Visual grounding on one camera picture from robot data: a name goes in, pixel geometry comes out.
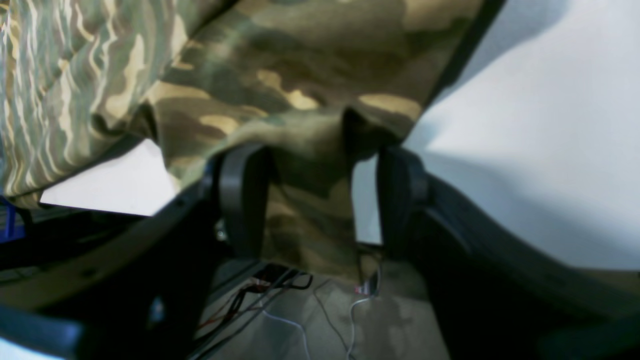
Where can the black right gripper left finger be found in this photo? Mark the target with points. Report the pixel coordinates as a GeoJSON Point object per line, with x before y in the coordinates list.
{"type": "Point", "coordinates": [141, 294]}

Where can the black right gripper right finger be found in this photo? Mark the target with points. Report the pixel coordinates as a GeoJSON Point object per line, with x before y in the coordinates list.
{"type": "Point", "coordinates": [495, 297]}

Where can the camouflage t-shirt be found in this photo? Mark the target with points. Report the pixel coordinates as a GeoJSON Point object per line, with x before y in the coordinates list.
{"type": "Point", "coordinates": [323, 83]}

